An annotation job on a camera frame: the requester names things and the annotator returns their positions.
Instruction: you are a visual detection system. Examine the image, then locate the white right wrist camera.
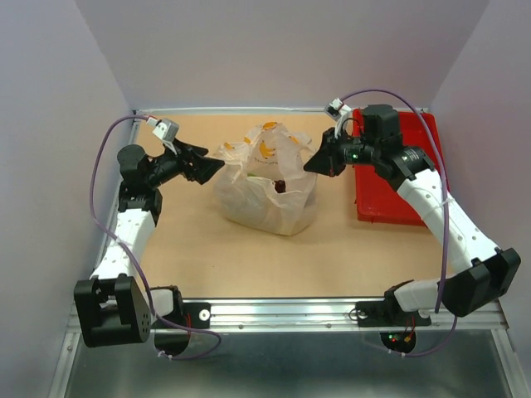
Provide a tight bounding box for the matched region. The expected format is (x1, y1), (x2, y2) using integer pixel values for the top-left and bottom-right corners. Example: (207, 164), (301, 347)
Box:
(324, 98), (353, 138)

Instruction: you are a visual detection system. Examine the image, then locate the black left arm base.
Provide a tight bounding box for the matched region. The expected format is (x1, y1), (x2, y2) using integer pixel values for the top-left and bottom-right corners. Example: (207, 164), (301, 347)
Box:
(163, 301), (211, 329)

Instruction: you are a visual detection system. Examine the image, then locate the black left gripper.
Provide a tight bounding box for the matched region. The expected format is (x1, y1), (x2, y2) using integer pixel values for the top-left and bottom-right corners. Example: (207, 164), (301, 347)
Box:
(147, 138), (225, 188)

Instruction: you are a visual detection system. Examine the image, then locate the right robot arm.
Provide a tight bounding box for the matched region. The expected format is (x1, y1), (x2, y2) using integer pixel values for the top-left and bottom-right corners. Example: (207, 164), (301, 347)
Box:
(304, 99), (521, 323)

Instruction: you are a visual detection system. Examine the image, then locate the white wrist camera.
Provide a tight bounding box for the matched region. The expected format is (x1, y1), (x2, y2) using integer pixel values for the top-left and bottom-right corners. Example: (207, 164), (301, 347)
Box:
(324, 98), (353, 138)
(152, 119), (179, 153)

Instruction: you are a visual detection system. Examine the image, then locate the dark purple fake passionfruit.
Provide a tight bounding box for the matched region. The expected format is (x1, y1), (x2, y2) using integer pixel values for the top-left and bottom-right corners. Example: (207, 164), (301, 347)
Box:
(274, 180), (286, 194)

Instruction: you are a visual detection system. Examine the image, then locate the red plastic tray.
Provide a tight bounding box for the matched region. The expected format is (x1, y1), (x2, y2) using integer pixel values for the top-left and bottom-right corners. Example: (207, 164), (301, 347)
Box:
(351, 108), (444, 227)

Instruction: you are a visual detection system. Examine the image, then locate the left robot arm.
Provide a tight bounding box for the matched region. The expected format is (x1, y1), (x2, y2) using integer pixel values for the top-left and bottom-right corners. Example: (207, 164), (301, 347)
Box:
(74, 140), (225, 347)

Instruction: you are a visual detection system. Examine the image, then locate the white plastic bag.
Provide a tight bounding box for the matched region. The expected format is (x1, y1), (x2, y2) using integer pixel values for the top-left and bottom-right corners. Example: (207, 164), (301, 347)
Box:
(213, 121), (317, 236)

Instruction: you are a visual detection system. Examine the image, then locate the aluminium front rail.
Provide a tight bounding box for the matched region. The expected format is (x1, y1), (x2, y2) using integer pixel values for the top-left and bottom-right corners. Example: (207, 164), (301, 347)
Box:
(184, 297), (508, 334)

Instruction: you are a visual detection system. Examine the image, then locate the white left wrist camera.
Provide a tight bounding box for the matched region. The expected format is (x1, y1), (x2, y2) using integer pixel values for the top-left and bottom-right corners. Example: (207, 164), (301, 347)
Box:
(152, 119), (179, 153)

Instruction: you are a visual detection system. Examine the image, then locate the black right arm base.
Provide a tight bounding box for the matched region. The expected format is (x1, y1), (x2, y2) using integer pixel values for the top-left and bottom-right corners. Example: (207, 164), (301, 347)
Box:
(355, 299), (431, 328)

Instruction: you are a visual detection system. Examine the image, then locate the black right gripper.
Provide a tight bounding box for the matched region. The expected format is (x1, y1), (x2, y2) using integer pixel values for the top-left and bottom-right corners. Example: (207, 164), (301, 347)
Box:
(303, 125), (380, 177)

